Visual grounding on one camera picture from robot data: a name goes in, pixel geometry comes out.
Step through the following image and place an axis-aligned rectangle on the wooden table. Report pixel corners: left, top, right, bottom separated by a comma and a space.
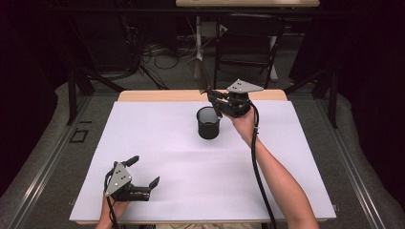
69, 89, 337, 225

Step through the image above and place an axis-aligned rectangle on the person's left hand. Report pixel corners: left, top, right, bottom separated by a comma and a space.
99, 195, 131, 224

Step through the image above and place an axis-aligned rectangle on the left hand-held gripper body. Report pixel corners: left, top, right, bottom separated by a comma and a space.
104, 161, 151, 202

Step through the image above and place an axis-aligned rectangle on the dark curtain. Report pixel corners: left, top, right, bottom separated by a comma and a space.
0, 0, 70, 199
333, 0, 405, 206

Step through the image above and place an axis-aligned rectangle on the black metal stand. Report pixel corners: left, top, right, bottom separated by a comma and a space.
284, 68, 339, 130
66, 68, 127, 126

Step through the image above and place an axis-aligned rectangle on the white table sheet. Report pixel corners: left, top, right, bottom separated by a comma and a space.
69, 100, 337, 222

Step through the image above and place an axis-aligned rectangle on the white box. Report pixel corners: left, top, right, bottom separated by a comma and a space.
201, 21, 229, 40

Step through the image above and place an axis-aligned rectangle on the hand-held gripper cable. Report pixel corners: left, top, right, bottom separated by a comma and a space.
247, 99, 278, 229
103, 170, 120, 229

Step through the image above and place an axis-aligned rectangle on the black folding chair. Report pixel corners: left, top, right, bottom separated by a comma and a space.
213, 12, 286, 90

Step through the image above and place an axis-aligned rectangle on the tangle of black cables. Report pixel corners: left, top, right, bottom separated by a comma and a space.
120, 12, 199, 91

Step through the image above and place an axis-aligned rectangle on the black mesh pen cup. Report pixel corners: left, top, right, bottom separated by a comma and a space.
196, 106, 222, 140

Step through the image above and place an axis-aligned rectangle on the right hand-held gripper cable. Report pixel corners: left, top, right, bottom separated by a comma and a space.
247, 99, 278, 229

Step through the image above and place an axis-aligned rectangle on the metal floor rail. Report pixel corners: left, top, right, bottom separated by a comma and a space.
313, 98, 387, 229
4, 94, 94, 229

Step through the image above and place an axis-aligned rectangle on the white desk leg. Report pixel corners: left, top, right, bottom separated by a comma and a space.
193, 15, 204, 81
268, 34, 279, 82

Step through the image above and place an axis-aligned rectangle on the left hand-held gripper cable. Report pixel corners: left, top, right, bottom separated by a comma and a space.
103, 170, 120, 229

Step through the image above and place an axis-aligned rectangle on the person's right hand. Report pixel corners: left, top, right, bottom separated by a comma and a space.
226, 105, 261, 146

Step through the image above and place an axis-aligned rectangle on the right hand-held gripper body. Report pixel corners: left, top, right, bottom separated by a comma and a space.
219, 78, 266, 119

